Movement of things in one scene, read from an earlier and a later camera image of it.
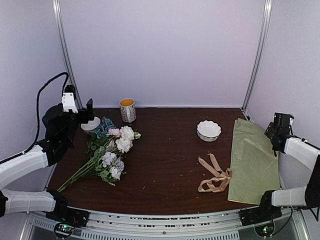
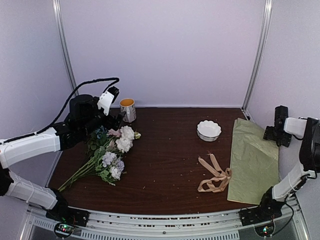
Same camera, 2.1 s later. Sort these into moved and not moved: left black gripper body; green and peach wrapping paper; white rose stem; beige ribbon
Moved: left black gripper body
Not moved: beige ribbon; white rose stem; green and peach wrapping paper
